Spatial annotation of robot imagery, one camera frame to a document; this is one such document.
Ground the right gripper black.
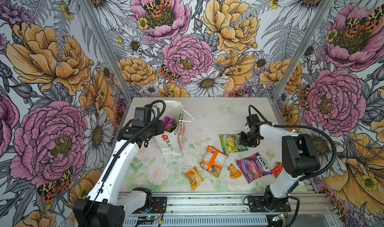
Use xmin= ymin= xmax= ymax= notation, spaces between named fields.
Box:
xmin=238 ymin=131 xmax=262 ymax=148

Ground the green Fox's lemon candy bag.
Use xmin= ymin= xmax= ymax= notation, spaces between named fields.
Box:
xmin=219 ymin=134 xmax=248 ymax=154

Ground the purple raisin snack bag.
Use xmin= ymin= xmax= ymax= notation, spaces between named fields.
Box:
xmin=163 ymin=116 xmax=178 ymax=133

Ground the white paper gift bag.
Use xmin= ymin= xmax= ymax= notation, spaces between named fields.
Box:
xmin=155 ymin=100 xmax=195 ymax=156

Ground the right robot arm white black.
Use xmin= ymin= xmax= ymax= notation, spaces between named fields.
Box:
xmin=240 ymin=114 xmax=321 ymax=212

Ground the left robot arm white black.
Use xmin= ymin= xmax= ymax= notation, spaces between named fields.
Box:
xmin=73 ymin=101 xmax=166 ymax=227

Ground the purple Fox's berries candy bag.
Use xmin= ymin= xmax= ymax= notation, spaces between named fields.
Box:
xmin=236 ymin=153 xmax=272 ymax=184

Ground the orange Fox's fruits candy bag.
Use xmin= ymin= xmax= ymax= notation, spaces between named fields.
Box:
xmin=200 ymin=146 xmax=229 ymax=178

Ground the small orange candy packet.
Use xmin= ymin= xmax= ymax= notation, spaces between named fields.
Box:
xmin=228 ymin=164 xmax=242 ymax=179

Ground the small red snack packet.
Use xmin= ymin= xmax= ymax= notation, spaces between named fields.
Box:
xmin=271 ymin=162 xmax=284 ymax=178

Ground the floral table mat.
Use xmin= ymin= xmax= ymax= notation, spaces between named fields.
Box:
xmin=119 ymin=122 xmax=308 ymax=193

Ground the small orange yellow snack packet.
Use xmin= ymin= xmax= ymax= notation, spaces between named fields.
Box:
xmin=184 ymin=167 xmax=205 ymax=190

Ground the green circuit board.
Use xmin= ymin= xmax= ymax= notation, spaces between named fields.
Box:
xmin=271 ymin=214 xmax=286 ymax=222

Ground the right black corrugated cable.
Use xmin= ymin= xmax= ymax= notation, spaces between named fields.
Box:
xmin=248 ymin=104 xmax=337 ymax=227

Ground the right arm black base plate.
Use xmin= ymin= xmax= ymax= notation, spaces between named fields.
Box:
xmin=244 ymin=195 xmax=292 ymax=213

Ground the aluminium front rail frame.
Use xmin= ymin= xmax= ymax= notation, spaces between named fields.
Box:
xmin=118 ymin=192 xmax=334 ymax=216

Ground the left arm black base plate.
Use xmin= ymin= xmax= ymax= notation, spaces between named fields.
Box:
xmin=134 ymin=197 xmax=168 ymax=214

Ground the white slotted cable duct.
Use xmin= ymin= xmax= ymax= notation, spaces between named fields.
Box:
xmin=123 ymin=215 xmax=268 ymax=227

